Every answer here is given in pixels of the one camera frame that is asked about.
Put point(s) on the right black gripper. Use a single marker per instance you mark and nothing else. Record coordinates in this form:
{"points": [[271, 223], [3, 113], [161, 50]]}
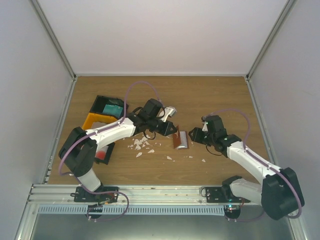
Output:
{"points": [[196, 137]]}

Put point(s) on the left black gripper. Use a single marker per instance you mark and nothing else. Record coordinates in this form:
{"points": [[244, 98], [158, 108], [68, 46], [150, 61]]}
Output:
{"points": [[165, 131]]}

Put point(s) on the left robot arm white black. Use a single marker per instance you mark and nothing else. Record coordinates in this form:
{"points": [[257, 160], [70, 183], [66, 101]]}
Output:
{"points": [[78, 152]]}

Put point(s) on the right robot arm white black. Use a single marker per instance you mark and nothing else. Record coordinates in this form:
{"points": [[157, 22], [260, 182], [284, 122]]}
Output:
{"points": [[277, 190]]}

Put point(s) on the black bin with teal cards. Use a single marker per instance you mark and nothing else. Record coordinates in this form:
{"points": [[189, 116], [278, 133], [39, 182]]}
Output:
{"points": [[100, 101]]}

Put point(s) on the black bin with red cards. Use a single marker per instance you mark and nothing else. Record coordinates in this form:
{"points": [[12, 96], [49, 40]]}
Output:
{"points": [[108, 149]]}

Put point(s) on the red cards stack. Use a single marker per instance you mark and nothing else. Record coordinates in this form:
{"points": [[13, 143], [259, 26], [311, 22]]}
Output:
{"points": [[100, 155]]}

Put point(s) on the orange bin with white cards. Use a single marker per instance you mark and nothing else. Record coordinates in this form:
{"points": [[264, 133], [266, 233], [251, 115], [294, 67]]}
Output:
{"points": [[97, 118]]}

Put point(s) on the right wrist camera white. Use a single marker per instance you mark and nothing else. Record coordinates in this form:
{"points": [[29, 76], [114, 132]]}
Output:
{"points": [[205, 125]]}

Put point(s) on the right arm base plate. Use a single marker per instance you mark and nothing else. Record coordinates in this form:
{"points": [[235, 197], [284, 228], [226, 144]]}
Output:
{"points": [[214, 194]]}

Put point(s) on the aluminium front rail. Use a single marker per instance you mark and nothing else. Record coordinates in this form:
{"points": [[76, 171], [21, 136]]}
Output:
{"points": [[137, 195]]}

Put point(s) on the grey slotted cable duct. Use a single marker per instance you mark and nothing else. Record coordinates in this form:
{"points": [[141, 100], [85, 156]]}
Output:
{"points": [[134, 209]]}

